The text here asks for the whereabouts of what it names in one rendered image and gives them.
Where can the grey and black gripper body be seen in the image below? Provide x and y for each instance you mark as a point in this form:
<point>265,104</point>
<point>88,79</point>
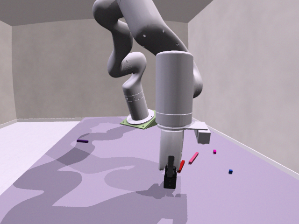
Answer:
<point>171,144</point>

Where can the pink rod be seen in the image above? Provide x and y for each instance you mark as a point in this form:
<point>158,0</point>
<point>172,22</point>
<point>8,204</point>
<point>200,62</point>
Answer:
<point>193,158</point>

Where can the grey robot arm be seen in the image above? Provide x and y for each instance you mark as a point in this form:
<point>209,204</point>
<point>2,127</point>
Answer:
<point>178,80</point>

